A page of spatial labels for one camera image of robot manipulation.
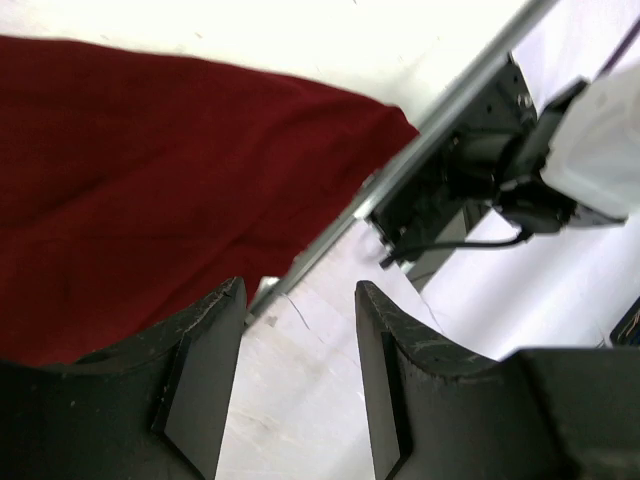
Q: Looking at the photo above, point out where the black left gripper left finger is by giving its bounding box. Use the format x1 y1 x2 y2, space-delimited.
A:
1 278 247 479

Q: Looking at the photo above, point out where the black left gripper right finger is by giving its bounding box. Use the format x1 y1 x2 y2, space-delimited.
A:
355 281 639 479

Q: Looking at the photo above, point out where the dark red t-shirt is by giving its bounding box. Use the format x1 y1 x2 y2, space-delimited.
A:
1 36 417 366

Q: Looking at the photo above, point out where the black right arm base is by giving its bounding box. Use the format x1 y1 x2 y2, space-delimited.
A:
370 57 588 269

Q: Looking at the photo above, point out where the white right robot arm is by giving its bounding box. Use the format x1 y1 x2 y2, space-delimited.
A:
541 64 639 222

